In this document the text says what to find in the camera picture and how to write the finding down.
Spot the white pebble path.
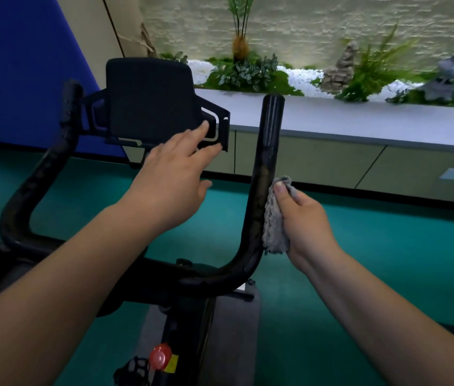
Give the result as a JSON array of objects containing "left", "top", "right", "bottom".
[{"left": 188, "top": 60, "right": 413, "bottom": 103}]

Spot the green moss bed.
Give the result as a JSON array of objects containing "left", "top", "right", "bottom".
[{"left": 202, "top": 54, "right": 454, "bottom": 107}]

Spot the person's right forearm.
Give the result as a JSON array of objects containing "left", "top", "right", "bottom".
[{"left": 299, "top": 244, "right": 454, "bottom": 386}]

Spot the blue padded column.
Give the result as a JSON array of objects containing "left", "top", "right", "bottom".
[{"left": 0, "top": 0, "right": 127, "bottom": 159}]

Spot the light green fern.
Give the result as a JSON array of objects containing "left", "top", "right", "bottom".
[{"left": 333, "top": 24, "right": 419, "bottom": 103}]

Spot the grey stacked rock sculpture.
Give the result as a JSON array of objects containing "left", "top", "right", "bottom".
[{"left": 319, "top": 40, "right": 360, "bottom": 95}]

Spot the grey cleaning cloth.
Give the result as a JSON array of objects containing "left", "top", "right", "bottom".
[{"left": 262, "top": 175, "right": 298, "bottom": 256}]

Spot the black tablet holder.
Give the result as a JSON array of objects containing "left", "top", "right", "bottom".
[{"left": 76, "top": 56, "right": 231, "bottom": 153}]

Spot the person's left hand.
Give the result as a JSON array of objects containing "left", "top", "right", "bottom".
[{"left": 116, "top": 120, "right": 224, "bottom": 237}]

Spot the grey stone pagoda lantern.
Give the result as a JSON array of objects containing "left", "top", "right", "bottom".
[{"left": 418, "top": 48, "right": 454, "bottom": 103}]

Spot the dry brown branch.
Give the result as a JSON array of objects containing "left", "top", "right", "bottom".
[{"left": 116, "top": 21, "right": 157, "bottom": 59}]

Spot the person's left forearm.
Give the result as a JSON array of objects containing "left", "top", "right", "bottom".
[{"left": 0, "top": 204, "right": 159, "bottom": 386}]

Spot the grey-topped beige cabinet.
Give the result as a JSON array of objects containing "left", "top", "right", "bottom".
[{"left": 124, "top": 88, "right": 454, "bottom": 207}]

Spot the low green leafy plant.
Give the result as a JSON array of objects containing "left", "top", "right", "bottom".
[{"left": 158, "top": 51, "right": 189, "bottom": 65}]

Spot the grey floor mat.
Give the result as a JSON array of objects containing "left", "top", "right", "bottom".
[{"left": 134, "top": 285, "right": 262, "bottom": 386}]

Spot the tall plant with orange tuft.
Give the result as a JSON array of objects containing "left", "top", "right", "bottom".
[{"left": 225, "top": 0, "right": 256, "bottom": 63}]

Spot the variegated leaf plant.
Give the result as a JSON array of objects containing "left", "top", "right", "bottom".
[{"left": 210, "top": 54, "right": 280, "bottom": 93}]

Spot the person's right hand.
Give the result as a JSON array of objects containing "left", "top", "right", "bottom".
[{"left": 272, "top": 181, "right": 342, "bottom": 274}]

